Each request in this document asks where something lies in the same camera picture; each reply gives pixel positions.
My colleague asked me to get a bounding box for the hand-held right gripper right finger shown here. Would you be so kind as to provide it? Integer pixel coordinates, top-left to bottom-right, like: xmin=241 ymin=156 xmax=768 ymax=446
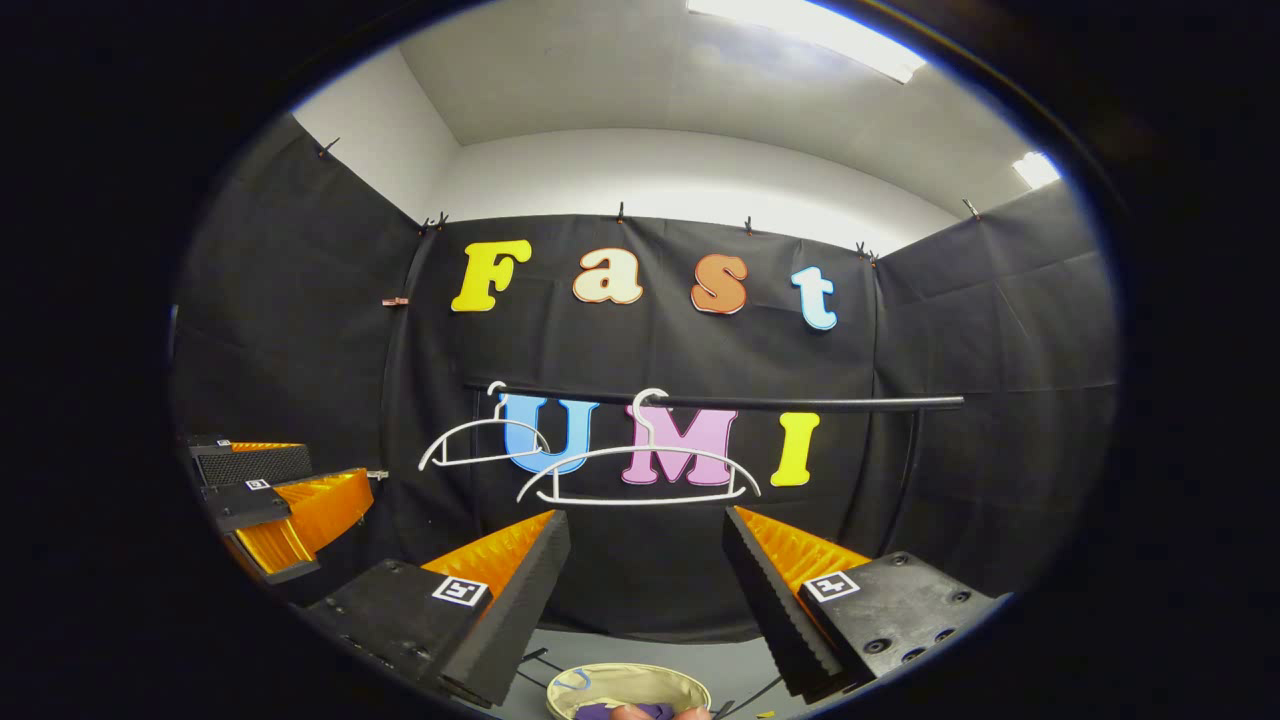
xmin=721 ymin=504 xmax=1002 ymax=704

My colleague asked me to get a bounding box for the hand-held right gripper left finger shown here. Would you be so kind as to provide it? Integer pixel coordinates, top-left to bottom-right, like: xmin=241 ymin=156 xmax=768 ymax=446
xmin=299 ymin=509 xmax=572 ymax=709

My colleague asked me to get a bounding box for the purple corduroy shirt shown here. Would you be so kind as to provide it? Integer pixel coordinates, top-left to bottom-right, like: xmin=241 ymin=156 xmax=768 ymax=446
xmin=575 ymin=700 xmax=676 ymax=720

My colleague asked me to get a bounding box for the white plastic clothes hanger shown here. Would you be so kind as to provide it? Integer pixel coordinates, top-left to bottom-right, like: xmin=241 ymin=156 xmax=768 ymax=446
xmin=418 ymin=381 xmax=551 ymax=472
xmin=516 ymin=388 xmax=761 ymax=507

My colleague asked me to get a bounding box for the black backdrop cloth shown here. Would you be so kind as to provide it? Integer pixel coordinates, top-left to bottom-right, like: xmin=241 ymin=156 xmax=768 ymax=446
xmin=170 ymin=115 xmax=1119 ymax=641

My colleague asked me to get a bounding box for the row of black clips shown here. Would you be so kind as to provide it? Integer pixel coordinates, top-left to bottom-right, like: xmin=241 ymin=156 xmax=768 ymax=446
xmin=318 ymin=137 xmax=981 ymax=266

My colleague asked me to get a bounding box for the small ceiling light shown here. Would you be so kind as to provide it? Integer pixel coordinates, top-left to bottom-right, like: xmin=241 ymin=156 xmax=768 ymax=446
xmin=1012 ymin=152 xmax=1061 ymax=191

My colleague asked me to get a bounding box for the long ceiling light panel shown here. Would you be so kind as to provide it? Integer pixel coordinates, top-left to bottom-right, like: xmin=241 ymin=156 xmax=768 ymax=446
xmin=687 ymin=0 xmax=929 ymax=84

